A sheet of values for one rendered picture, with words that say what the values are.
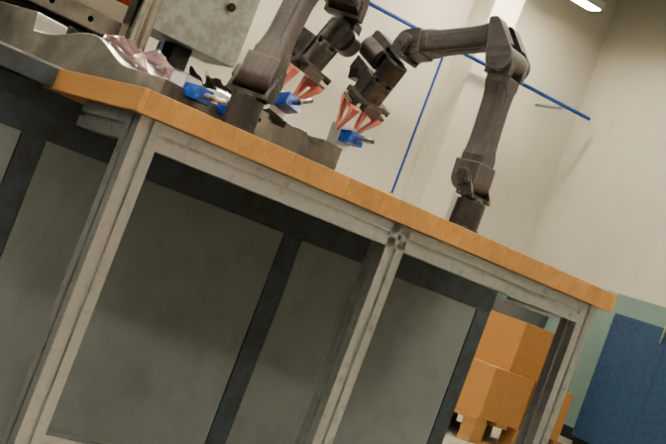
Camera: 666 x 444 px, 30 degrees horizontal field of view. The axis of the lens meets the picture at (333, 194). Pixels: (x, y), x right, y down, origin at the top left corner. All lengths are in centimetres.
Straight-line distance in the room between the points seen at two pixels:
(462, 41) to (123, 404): 105
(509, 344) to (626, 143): 435
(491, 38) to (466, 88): 816
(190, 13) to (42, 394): 169
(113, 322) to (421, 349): 83
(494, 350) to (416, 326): 457
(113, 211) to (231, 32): 163
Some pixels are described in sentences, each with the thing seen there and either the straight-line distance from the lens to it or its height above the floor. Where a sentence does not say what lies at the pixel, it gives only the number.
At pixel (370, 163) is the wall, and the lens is 1071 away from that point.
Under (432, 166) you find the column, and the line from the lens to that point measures 1072.
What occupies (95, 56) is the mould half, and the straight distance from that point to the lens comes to 243.
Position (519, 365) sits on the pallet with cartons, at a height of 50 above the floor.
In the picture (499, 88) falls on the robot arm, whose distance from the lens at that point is 265.
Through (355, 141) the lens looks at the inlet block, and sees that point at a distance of 283.
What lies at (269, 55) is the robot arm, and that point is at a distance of 227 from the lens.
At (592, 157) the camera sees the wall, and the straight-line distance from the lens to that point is 1167.
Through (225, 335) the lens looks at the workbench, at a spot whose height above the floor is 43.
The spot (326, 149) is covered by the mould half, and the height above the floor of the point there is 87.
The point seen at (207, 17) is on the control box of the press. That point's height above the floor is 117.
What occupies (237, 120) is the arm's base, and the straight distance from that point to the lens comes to 223.
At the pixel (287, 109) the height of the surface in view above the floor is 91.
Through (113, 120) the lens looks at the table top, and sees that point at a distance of 206.
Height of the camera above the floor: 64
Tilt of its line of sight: 3 degrees up
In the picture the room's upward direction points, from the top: 21 degrees clockwise
